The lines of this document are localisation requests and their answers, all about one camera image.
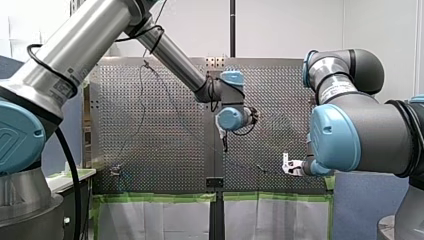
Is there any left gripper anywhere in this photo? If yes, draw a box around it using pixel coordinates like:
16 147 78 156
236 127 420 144
244 106 261 128

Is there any black pole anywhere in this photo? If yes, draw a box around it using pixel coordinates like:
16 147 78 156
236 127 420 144
229 0 237 58

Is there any grey board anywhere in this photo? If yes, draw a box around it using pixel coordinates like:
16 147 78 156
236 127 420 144
332 170 410 240

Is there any side table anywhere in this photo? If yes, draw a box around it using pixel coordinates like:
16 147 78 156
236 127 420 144
44 167 98 240

